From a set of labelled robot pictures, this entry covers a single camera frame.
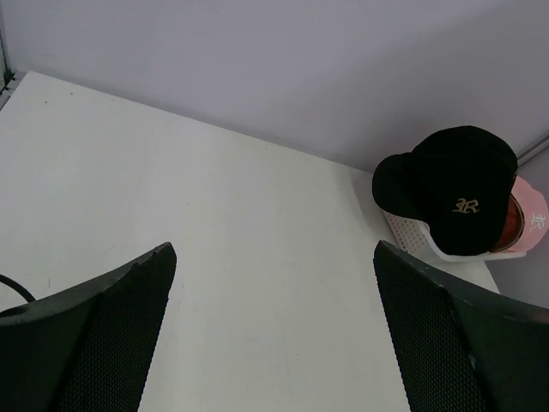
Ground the aluminium corner post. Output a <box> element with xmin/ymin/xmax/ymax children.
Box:
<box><xmin>517</xmin><ymin>133</ymin><xmax>549</xmax><ymax>167</ymax></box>
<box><xmin>0</xmin><ymin>0</ymin><xmax>16</xmax><ymax>96</ymax></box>

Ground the black baseball cap gold logo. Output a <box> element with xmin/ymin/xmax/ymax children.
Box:
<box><xmin>371</xmin><ymin>125</ymin><xmax>518</xmax><ymax>256</ymax></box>

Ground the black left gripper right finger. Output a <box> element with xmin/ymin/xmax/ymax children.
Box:
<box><xmin>373</xmin><ymin>241</ymin><xmax>548</xmax><ymax>411</ymax></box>

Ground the pink baseball cap white logo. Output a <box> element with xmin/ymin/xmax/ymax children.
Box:
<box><xmin>491</xmin><ymin>177</ymin><xmax>548</xmax><ymax>253</ymax></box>

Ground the right aluminium corner post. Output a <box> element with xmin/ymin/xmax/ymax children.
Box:
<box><xmin>517</xmin><ymin>133</ymin><xmax>549</xmax><ymax>167</ymax></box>

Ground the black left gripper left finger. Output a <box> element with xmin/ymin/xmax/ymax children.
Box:
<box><xmin>1</xmin><ymin>242</ymin><xmax>177</xmax><ymax>411</ymax></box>

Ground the white plastic basket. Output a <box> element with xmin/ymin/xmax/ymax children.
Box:
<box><xmin>383</xmin><ymin>211</ymin><xmax>527</xmax><ymax>263</ymax></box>

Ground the left aluminium corner post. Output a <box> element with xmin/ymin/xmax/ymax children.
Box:
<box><xmin>0</xmin><ymin>0</ymin><xmax>16</xmax><ymax>96</ymax></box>

